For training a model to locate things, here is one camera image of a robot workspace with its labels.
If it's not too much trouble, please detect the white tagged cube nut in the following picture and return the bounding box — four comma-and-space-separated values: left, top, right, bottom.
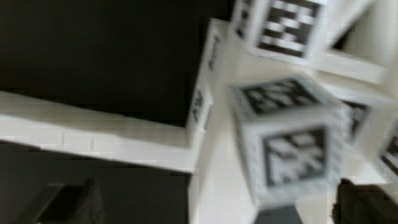
230, 76, 352, 209

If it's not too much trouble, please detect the white L-shaped fence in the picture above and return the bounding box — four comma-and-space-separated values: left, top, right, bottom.
0, 91, 200, 173

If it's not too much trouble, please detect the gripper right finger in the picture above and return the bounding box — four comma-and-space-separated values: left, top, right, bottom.
333, 179, 398, 224

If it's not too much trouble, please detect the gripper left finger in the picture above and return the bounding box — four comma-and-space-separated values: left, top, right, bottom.
15, 178, 109, 224

